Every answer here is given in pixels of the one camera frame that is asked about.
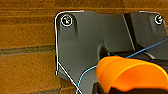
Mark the small orange plastic bowl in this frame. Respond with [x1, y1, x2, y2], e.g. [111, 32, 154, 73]
[96, 55, 168, 93]

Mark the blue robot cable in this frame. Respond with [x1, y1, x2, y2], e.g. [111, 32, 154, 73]
[75, 44, 168, 94]

